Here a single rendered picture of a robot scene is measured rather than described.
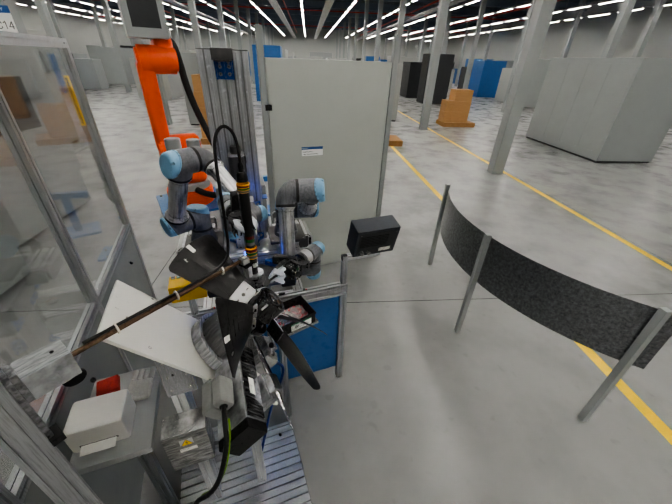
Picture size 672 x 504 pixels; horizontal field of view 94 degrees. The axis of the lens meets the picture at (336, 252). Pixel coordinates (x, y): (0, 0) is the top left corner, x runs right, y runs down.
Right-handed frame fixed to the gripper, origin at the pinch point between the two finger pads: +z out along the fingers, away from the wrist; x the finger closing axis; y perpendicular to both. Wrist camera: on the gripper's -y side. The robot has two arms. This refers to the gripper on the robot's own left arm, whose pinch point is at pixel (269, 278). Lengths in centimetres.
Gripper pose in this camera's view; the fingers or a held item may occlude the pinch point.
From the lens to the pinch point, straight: 139.8
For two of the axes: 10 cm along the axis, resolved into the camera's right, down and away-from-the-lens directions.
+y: 8.3, 3.9, -3.9
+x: -1.2, 8.1, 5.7
